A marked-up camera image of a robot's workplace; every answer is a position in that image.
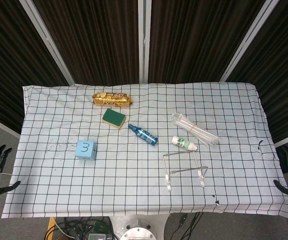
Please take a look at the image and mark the light blue numbered cube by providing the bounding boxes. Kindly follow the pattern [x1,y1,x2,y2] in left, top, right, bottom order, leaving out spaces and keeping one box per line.
[74,139,98,162]

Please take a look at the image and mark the clear bag of straws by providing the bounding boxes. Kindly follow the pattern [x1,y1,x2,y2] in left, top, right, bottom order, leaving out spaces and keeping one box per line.
[171,112,221,146]

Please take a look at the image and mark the dark partition panel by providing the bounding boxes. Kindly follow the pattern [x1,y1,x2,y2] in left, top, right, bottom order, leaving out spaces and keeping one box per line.
[226,0,288,144]
[0,0,69,135]
[148,0,267,84]
[32,0,140,85]

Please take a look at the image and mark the green circuit board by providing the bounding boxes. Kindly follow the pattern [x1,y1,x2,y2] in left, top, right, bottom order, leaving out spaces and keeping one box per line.
[92,221,110,235]

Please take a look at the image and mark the white bottle with green label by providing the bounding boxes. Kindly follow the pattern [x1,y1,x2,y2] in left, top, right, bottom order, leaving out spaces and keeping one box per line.
[171,135,199,152]

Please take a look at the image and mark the green and yellow sponge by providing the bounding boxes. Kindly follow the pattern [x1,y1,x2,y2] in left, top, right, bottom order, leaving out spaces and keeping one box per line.
[101,108,127,130]

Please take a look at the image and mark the white black-grid tablecloth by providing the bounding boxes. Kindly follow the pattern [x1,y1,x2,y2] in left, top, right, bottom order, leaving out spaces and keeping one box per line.
[0,81,288,221]

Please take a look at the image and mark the gold biscuit pack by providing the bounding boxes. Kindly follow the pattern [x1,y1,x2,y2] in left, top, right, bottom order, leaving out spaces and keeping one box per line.
[91,91,134,108]

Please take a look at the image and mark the blue spray bottle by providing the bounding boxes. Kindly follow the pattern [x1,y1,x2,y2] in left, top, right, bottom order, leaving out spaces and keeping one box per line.
[127,123,159,146]

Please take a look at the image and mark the bundle of floor cables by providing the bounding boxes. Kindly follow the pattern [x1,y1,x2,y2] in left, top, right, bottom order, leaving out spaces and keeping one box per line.
[45,216,115,240]

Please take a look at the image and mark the black floor cables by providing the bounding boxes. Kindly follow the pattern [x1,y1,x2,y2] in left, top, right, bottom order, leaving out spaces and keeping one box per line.
[172,212,206,240]

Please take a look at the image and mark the metal wire stand white feet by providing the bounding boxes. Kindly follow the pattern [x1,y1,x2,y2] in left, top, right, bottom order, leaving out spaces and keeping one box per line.
[162,150,209,192]

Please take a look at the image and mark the white partition frame post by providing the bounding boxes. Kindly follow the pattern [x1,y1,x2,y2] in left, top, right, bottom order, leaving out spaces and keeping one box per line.
[219,0,280,82]
[137,0,150,85]
[18,0,75,86]

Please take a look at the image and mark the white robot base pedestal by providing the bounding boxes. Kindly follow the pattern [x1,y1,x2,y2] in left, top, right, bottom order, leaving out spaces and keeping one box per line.
[108,212,171,240]

